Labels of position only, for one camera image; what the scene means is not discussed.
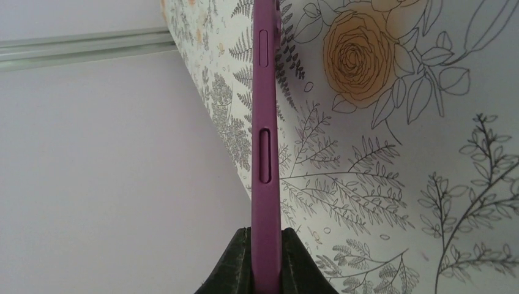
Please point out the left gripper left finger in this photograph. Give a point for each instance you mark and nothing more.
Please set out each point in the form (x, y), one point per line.
(233, 272)

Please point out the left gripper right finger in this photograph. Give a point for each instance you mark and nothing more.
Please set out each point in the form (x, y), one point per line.
(300, 274)

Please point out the black phone pink case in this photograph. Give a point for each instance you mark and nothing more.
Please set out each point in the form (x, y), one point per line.
(266, 245)

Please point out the floral patterned mat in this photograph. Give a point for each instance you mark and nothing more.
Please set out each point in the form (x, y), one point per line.
(397, 125)

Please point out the aluminium corner frame post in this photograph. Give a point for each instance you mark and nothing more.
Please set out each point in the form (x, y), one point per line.
(62, 50)

